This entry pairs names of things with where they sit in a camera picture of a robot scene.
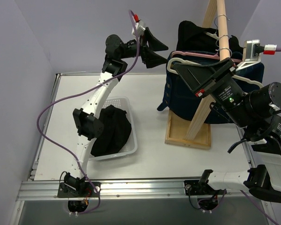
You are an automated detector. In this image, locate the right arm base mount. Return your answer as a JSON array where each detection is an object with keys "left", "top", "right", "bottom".
[{"left": 184, "top": 169, "right": 227, "bottom": 214}]

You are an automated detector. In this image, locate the pink hanger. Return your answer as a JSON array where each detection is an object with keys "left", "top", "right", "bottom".
[{"left": 171, "top": 51, "right": 220, "bottom": 60}]

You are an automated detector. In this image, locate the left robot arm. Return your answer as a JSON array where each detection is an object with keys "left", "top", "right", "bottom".
[{"left": 64, "top": 30, "right": 168, "bottom": 196}]

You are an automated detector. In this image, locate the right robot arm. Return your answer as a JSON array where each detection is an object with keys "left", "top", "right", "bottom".
[{"left": 157, "top": 21, "right": 281, "bottom": 203}]

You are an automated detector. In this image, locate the white plastic basket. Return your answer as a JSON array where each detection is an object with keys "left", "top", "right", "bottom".
[{"left": 90, "top": 97, "right": 137, "bottom": 160}]

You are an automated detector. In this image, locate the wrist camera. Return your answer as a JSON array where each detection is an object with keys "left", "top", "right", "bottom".
[
  {"left": 236, "top": 39, "right": 277, "bottom": 71},
  {"left": 132, "top": 14, "right": 146, "bottom": 37}
]

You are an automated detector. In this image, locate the black garment on hanger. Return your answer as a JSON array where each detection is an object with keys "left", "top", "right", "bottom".
[{"left": 177, "top": 20, "right": 246, "bottom": 59}]

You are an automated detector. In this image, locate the white hanger far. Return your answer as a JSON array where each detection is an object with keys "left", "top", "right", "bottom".
[{"left": 204, "top": 14, "right": 231, "bottom": 52}]

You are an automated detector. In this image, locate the wooden clothes rack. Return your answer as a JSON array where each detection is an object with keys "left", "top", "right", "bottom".
[{"left": 165, "top": 0, "right": 230, "bottom": 150}]

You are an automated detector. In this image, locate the black skirt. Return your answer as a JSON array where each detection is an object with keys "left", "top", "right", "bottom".
[{"left": 91, "top": 105, "right": 132, "bottom": 157}]

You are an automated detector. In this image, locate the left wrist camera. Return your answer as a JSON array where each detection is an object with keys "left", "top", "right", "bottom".
[{"left": 132, "top": 14, "right": 146, "bottom": 37}]

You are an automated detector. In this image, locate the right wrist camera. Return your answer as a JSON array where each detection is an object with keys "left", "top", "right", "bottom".
[{"left": 236, "top": 39, "right": 277, "bottom": 71}]

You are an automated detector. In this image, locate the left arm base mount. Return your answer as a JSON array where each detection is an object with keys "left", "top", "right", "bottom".
[{"left": 57, "top": 180, "right": 101, "bottom": 215}]

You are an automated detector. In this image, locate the aluminium rail table edge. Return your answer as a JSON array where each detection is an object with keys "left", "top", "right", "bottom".
[{"left": 16, "top": 179, "right": 270, "bottom": 201}]

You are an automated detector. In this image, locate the blue denim skirt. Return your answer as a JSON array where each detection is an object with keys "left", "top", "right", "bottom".
[{"left": 157, "top": 52, "right": 265, "bottom": 124}]

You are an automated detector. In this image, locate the cream white hanger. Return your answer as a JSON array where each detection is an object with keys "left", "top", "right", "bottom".
[{"left": 166, "top": 57, "right": 264, "bottom": 88}]

